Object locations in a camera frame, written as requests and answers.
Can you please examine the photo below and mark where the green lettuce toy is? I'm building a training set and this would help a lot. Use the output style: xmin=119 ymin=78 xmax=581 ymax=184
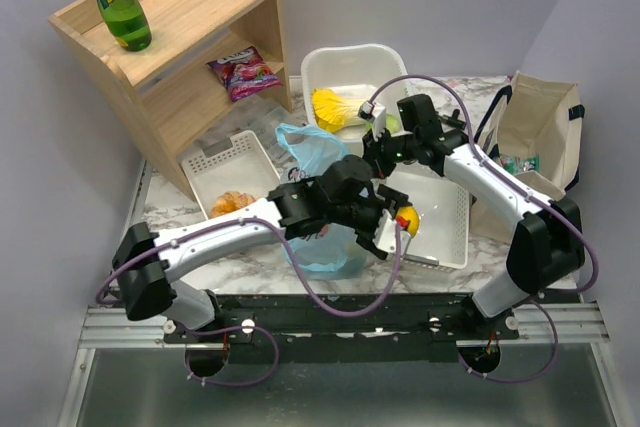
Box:
xmin=365 ymin=114 xmax=402 ymax=137

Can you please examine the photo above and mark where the yellow lemon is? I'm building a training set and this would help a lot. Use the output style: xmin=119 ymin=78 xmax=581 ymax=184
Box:
xmin=396 ymin=205 xmax=420 ymax=236

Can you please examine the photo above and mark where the light blue plastic grocery bag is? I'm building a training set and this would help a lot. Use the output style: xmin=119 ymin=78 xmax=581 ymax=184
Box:
xmin=275 ymin=123 xmax=368 ymax=280

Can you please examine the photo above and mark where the yellow cabbage toy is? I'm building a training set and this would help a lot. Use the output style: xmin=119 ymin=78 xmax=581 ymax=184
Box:
xmin=312 ymin=89 xmax=370 ymax=133

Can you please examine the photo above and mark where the orange bread slice toy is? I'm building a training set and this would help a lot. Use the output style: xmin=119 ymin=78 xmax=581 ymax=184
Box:
xmin=210 ymin=191 xmax=258 ymax=218

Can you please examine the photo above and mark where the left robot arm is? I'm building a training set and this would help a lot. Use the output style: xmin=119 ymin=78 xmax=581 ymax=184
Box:
xmin=109 ymin=155 xmax=413 ymax=330

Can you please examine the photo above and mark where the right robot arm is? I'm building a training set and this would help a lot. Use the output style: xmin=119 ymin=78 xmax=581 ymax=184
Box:
xmin=358 ymin=94 xmax=585 ymax=319

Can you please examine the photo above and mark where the small black tool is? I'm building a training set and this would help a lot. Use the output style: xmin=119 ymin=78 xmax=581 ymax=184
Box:
xmin=438 ymin=109 xmax=467 ymax=130

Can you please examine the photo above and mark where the large white plastic tub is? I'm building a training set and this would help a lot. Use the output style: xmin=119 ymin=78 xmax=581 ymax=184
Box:
xmin=301 ymin=43 xmax=416 ymax=155

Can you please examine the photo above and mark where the white perforated plastic basket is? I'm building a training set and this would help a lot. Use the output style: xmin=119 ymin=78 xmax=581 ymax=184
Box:
xmin=385 ymin=163 xmax=470 ymax=271

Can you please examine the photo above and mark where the green snack packet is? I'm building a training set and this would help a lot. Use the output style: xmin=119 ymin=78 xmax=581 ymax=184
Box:
xmin=499 ymin=154 xmax=540 ymax=175

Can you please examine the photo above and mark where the clear plastic organizer box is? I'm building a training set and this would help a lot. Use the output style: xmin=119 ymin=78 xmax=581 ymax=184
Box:
xmin=195 ymin=96 xmax=306 ymax=164

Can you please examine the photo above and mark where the floral canvas tote bag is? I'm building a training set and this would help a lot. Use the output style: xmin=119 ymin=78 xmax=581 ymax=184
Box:
xmin=469 ymin=69 xmax=586 ymax=241

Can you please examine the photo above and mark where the pink candy bag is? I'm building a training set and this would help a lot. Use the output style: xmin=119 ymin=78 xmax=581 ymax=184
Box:
xmin=207 ymin=46 xmax=282 ymax=102

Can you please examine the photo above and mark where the wooden shelf unit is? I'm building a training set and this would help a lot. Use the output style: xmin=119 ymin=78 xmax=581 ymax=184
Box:
xmin=49 ymin=0 xmax=292 ymax=195

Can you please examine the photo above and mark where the green glass bottle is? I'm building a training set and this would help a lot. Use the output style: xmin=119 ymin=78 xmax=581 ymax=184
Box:
xmin=96 ymin=0 xmax=152 ymax=52

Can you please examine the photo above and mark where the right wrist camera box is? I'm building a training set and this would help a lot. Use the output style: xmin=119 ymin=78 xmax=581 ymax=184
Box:
xmin=358 ymin=100 xmax=387 ymax=140

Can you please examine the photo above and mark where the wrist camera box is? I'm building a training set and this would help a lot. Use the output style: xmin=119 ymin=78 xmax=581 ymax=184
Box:
xmin=358 ymin=100 xmax=387 ymax=140
xmin=373 ymin=210 xmax=412 ymax=256

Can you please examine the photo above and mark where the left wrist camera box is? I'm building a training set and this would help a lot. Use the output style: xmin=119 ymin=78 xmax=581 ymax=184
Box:
xmin=373 ymin=210 xmax=412 ymax=256

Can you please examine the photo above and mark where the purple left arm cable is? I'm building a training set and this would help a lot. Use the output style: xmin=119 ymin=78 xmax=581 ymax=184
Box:
xmin=94 ymin=216 xmax=404 ymax=388

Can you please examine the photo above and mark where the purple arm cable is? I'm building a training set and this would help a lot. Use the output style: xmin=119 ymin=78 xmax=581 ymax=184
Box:
xmin=94 ymin=216 xmax=404 ymax=388
xmin=369 ymin=74 xmax=601 ymax=384

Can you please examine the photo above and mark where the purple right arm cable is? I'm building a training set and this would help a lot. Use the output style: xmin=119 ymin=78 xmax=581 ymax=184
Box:
xmin=369 ymin=74 xmax=601 ymax=384

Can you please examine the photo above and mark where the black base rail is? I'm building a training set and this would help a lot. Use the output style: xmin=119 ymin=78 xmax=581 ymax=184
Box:
xmin=99 ymin=291 xmax=531 ymax=364

